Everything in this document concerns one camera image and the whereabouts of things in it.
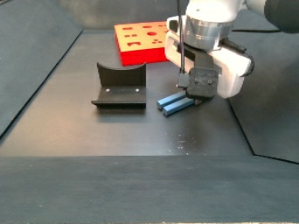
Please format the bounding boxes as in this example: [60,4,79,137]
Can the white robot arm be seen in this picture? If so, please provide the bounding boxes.
[164,0,299,100]

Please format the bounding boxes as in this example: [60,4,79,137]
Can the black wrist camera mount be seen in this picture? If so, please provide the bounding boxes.
[176,44,219,102]

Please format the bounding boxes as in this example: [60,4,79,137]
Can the blue double-square peg block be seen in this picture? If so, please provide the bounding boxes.
[156,91,195,116]

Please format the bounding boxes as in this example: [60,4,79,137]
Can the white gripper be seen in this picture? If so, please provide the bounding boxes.
[164,16,252,98]

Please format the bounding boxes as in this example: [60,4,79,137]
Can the black curved holder stand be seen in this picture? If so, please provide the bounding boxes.
[91,64,146,109]

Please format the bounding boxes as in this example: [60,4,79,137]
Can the black camera cable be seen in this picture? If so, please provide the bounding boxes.
[175,0,192,89]

